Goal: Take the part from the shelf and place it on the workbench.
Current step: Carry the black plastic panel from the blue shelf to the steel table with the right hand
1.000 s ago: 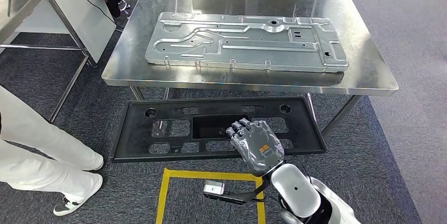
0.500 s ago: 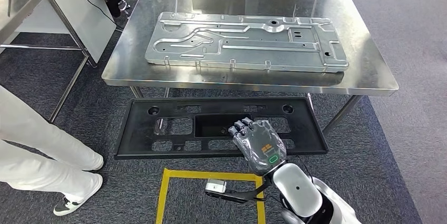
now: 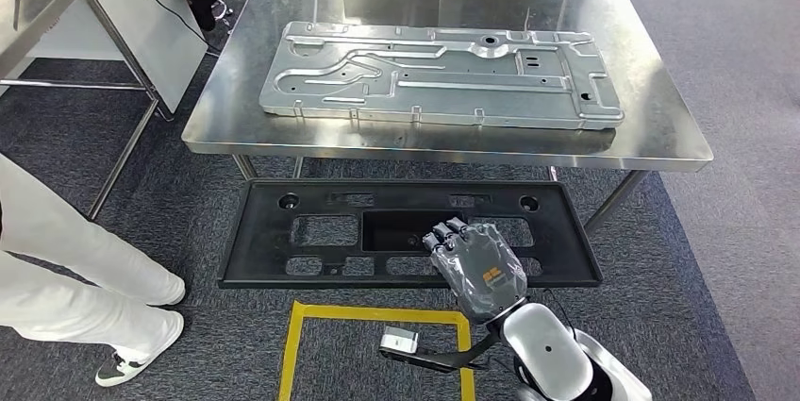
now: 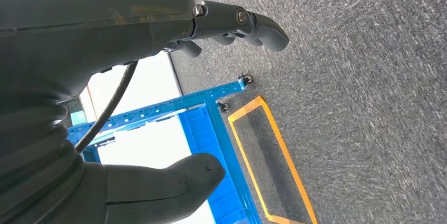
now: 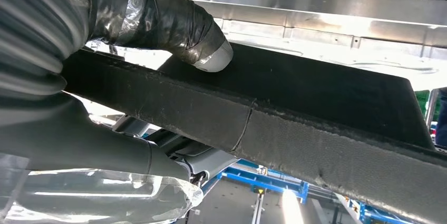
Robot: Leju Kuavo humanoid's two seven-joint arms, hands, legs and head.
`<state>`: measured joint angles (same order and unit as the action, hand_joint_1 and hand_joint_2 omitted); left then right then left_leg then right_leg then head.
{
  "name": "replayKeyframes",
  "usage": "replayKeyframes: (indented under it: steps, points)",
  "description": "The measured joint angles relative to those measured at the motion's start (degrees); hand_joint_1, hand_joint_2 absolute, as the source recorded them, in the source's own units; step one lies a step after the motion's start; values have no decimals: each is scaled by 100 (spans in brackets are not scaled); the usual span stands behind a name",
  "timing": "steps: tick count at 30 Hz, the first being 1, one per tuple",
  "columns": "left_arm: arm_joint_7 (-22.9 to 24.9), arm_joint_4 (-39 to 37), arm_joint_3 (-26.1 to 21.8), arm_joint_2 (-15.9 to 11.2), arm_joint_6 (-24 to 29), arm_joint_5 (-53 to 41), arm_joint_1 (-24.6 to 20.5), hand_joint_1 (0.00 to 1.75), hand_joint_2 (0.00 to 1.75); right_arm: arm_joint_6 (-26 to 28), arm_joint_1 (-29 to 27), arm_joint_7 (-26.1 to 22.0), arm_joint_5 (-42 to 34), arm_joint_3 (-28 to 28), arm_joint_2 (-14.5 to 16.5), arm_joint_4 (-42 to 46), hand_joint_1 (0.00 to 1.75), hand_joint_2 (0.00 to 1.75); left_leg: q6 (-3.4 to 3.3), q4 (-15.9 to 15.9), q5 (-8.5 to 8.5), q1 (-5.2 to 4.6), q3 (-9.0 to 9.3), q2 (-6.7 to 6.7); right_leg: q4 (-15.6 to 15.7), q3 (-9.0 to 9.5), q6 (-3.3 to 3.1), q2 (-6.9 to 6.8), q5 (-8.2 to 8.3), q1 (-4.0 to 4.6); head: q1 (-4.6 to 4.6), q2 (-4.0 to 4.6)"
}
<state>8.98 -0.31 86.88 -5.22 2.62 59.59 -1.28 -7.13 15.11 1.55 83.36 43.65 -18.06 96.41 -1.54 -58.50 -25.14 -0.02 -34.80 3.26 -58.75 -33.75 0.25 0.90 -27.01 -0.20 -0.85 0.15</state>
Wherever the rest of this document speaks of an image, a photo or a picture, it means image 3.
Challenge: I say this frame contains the black plastic plate part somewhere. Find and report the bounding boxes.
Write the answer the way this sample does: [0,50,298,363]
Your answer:
[217,177,605,290]

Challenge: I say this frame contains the stamped silver metal panel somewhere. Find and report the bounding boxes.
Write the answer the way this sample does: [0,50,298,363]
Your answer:
[258,20,626,132]

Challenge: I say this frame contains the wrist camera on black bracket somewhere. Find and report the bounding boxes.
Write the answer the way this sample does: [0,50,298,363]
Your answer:
[379,325,501,376]

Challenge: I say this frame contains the white board panel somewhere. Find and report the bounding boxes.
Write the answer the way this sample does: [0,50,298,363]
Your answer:
[27,0,210,115]

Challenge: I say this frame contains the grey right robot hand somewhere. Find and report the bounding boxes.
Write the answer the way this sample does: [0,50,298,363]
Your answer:
[423,216,529,326]

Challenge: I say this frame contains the yellow floor tape square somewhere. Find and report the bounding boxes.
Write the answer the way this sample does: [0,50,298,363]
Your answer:
[277,301,476,401]

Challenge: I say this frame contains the steel side table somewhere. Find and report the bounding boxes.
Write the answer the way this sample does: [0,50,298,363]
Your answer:
[0,0,177,221]

